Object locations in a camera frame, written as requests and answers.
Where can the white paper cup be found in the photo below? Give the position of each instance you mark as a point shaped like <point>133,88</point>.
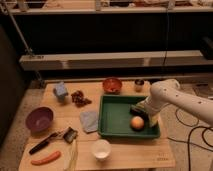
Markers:
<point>101,149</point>

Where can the dark grey eraser block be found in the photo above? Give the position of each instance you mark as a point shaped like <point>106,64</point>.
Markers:
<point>134,110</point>

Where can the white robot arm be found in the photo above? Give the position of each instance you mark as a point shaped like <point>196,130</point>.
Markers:
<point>168,92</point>

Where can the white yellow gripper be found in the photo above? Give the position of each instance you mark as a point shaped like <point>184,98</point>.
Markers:
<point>151,110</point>

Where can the orange sausage toy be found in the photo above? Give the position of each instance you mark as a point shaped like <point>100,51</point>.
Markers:
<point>52,157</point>

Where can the orange round fruit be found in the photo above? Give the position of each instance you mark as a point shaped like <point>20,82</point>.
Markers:
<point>137,123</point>

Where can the black handled tool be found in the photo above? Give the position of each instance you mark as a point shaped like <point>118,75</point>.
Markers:
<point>43,143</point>

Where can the green plastic tray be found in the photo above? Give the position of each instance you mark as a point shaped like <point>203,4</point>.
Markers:
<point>115,117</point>

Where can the grey blue cloth square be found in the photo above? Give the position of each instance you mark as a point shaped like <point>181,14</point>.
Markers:
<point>89,121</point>

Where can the purple bowl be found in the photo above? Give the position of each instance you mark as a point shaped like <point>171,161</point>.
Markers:
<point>39,119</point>

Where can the brown dried fruit pile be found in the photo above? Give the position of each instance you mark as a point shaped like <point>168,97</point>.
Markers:
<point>79,100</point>

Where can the white metal shelf beam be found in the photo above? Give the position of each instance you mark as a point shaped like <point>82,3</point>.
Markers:
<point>113,60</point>

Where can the small dark-rimmed cup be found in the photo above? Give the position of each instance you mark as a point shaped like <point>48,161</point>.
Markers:
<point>138,85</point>

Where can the red bowl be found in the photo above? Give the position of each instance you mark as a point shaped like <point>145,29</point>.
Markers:
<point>112,85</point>

